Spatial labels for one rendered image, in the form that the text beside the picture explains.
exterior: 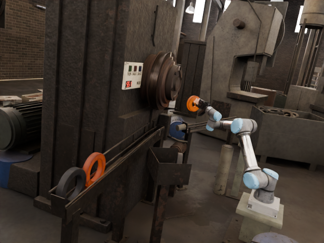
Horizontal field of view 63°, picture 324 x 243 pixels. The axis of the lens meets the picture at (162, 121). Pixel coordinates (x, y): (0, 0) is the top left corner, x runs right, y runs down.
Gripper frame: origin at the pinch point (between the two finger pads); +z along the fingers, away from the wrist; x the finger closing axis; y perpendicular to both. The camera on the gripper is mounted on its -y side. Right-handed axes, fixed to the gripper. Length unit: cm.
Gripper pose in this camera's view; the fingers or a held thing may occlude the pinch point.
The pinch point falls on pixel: (194, 101)
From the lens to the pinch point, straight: 263.4
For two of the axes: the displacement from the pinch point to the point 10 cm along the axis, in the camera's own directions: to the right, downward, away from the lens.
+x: -8.1, 0.2, -5.9
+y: 2.9, -8.6, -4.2
